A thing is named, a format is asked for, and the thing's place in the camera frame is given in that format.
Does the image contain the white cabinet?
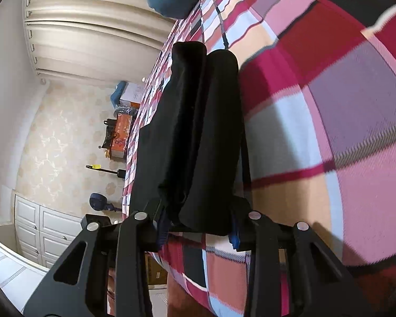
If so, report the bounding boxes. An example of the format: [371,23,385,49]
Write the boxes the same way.
[13,194,87,270]

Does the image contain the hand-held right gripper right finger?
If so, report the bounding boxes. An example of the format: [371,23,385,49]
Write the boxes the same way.
[229,196,372,317]

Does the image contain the black stick with yellow tag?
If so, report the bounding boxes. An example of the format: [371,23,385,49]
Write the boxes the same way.
[86,164,128,179]

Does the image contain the beige curtain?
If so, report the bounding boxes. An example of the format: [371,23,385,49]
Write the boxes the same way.
[21,0,176,82]

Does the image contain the plaid bed blanket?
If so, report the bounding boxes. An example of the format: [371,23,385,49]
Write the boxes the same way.
[107,0,396,317]

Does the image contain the white cardboard box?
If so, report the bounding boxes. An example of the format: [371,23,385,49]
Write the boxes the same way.
[119,82,146,108]

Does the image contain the blue round fan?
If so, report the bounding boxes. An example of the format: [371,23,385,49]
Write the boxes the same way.
[89,192,123,213]

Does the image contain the orange printed box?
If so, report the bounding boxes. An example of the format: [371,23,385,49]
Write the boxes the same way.
[106,112,136,160]

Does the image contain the black pants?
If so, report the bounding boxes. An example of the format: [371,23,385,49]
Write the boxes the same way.
[129,41,252,237]

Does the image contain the brown bed base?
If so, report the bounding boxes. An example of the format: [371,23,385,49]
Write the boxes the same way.
[107,266,212,317]

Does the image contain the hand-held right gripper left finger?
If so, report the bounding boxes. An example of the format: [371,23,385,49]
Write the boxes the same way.
[22,199,169,317]

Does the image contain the brown cardboard box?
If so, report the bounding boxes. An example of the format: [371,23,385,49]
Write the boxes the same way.
[144,253,169,286]

